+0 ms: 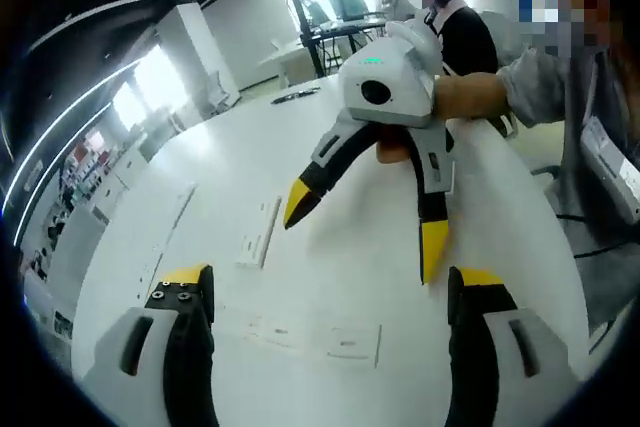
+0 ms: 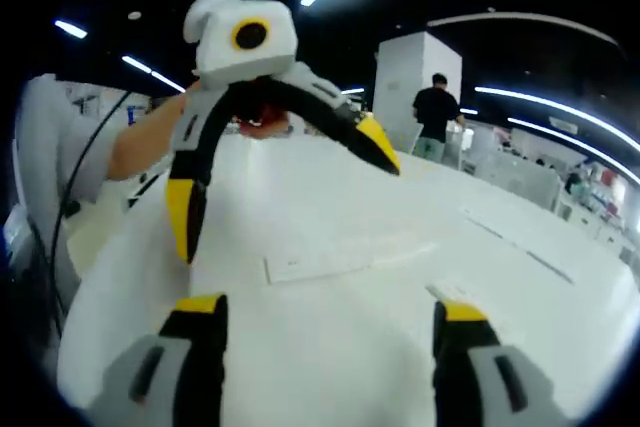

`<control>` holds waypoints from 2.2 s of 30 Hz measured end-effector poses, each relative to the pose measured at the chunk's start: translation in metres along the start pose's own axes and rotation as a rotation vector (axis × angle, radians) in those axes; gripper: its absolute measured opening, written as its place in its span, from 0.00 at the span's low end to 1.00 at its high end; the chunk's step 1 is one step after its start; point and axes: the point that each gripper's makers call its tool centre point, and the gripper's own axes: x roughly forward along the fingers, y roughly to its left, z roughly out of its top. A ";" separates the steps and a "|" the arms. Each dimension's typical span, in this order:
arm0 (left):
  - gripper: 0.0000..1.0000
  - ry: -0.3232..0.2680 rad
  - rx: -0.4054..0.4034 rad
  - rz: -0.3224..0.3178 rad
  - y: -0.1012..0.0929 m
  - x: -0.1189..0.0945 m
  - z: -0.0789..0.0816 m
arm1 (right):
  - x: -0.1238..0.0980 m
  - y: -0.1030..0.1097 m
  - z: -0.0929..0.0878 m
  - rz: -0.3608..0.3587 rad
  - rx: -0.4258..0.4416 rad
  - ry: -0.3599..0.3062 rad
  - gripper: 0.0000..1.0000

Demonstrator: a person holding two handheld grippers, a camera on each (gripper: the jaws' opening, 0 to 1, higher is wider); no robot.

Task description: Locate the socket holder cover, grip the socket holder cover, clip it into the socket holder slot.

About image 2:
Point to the white square pillar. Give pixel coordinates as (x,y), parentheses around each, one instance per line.
(417,77)

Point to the shelf with colourful boxes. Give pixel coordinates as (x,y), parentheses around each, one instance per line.
(600,192)

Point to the person's grey shirt torso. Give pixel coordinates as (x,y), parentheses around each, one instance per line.
(50,122)

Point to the white curved ceiling trim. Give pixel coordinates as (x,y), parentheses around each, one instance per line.
(525,24)

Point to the small ceiling air conditioner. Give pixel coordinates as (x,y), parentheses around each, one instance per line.
(562,123)

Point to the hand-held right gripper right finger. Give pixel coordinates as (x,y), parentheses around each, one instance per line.
(485,382)

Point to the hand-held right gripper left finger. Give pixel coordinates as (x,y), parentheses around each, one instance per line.
(160,377)

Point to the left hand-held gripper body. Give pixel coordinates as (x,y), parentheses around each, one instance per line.
(220,57)

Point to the person's left hand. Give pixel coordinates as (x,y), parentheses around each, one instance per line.
(265,114)

